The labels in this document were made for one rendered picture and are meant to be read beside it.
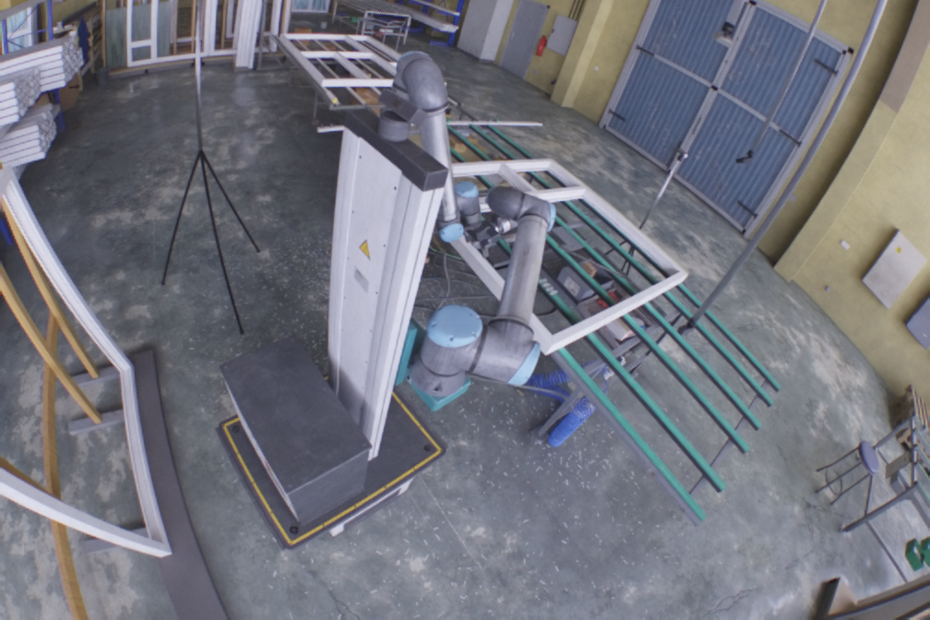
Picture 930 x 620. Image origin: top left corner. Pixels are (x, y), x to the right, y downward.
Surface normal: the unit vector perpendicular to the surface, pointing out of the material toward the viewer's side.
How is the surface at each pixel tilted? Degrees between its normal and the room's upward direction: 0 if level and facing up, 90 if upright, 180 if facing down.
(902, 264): 90
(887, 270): 90
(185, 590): 0
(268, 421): 0
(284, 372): 0
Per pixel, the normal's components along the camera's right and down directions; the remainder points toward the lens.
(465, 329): 0.18, -0.76
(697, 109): -0.80, 0.21
